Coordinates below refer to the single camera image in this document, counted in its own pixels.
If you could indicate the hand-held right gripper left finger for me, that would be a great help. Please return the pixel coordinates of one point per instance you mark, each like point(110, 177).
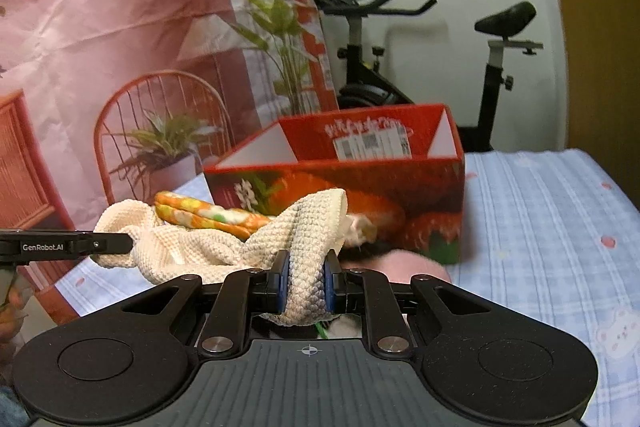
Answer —
point(281, 282)

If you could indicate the black exercise bike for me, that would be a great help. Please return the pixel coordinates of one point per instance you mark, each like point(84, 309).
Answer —
point(360, 77)

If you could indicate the artificial green plant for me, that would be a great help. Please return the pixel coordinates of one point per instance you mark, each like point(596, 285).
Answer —
point(280, 7)

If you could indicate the red strawberry print box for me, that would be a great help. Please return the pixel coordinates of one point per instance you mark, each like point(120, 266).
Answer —
point(430, 197)

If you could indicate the green tinsel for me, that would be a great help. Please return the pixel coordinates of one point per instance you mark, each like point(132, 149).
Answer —
point(322, 331)

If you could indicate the cream knit cloth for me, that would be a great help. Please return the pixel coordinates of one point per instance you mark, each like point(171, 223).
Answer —
point(200, 247)

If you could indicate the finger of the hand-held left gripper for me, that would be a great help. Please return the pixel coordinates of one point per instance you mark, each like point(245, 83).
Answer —
point(75, 246)

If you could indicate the white soft cloth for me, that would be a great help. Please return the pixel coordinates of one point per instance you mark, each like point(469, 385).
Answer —
point(359, 228)

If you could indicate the brown wooden door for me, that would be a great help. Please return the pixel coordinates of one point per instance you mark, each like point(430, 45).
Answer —
point(600, 32)

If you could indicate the orange yellow floral cloth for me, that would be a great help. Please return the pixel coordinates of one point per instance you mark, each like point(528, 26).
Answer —
point(200, 212)

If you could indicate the pink soft cloth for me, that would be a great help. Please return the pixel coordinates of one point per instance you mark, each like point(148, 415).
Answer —
point(415, 268)

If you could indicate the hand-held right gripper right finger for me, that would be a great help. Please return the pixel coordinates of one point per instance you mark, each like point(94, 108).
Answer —
point(328, 283)

